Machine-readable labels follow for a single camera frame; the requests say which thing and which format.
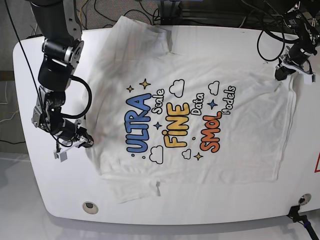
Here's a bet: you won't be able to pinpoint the black clamp with cable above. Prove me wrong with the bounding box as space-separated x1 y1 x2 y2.
287 205 319 240

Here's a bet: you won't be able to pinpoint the right table cable grommet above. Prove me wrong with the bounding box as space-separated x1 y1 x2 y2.
298 193 312 206

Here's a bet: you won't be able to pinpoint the yellow cable on floor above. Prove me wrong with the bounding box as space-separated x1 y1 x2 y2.
78 0 84 30

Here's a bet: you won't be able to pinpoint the table cable grommet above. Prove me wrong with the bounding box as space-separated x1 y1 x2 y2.
82 201 99 215
298 193 312 206

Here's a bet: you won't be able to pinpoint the white printed T-shirt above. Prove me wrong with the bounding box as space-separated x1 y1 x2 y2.
86 16 296 203

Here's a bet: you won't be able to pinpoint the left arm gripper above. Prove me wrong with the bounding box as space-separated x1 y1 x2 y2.
274 54 316 84

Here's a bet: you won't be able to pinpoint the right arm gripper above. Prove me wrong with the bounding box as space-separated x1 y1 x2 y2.
53 119 94 162

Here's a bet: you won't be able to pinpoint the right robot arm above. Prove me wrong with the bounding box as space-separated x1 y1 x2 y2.
30 0 94 162

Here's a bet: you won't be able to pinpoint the left table cable grommet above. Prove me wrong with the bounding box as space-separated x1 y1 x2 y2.
82 201 99 215

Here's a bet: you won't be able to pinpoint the red white warning sticker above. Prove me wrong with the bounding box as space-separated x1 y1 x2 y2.
314 153 320 173

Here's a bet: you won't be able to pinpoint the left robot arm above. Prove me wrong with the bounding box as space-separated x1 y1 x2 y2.
253 0 320 84

